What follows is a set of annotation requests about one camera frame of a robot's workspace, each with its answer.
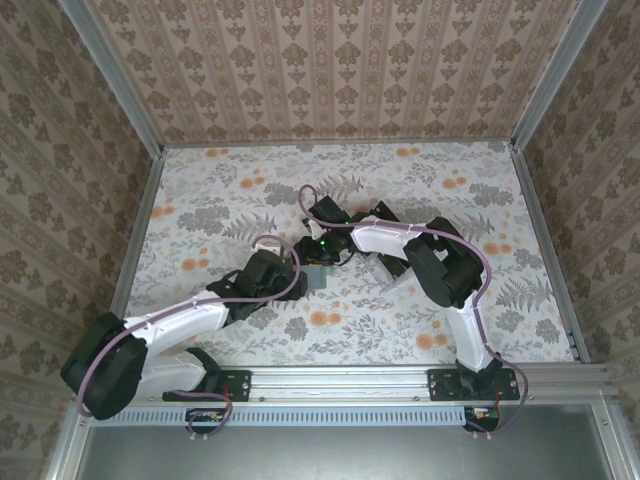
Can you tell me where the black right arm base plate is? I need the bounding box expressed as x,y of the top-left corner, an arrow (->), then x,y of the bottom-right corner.
428,367 -> 520,403

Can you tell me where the floral patterned table cover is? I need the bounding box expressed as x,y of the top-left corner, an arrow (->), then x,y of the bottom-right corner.
112,141 -> 576,367

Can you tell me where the aluminium side rail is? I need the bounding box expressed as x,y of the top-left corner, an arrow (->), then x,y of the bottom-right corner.
509,144 -> 591,364
108,145 -> 167,321

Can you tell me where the white slotted cable duct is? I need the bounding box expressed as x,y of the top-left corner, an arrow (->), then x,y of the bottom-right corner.
122,408 -> 469,427

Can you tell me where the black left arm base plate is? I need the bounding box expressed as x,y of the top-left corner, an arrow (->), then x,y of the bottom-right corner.
162,368 -> 251,403

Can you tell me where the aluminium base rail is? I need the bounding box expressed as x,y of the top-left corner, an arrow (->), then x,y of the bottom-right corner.
142,363 -> 612,403

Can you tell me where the green card holder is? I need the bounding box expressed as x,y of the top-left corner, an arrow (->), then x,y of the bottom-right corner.
303,264 -> 335,293

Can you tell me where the aluminium corner post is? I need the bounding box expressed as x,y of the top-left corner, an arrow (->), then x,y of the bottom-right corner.
512,0 -> 599,151
57,0 -> 166,156

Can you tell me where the aluminium back rail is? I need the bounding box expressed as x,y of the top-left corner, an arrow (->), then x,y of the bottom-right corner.
162,137 -> 516,149

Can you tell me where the black controller box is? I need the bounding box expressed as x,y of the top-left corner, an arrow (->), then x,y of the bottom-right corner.
462,405 -> 502,434
185,407 -> 227,435

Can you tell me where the black credit card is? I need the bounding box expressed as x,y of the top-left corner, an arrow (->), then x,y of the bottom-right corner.
373,199 -> 401,221
377,252 -> 409,279

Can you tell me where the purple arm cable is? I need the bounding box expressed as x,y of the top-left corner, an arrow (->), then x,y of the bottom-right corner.
298,184 -> 531,442
77,233 -> 302,444

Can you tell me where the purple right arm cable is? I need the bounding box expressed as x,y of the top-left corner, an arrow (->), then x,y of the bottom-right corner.
298,184 -> 531,442

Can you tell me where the grey metal sheet panel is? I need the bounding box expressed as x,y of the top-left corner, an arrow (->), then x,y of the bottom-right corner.
79,403 -> 619,480

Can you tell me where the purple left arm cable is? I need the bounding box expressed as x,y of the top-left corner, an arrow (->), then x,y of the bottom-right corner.
77,233 -> 302,444

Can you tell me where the aluminium lower frame rail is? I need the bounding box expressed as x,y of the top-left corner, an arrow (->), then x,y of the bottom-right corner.
47,414 -> 94,480
592,394 -> 634,480

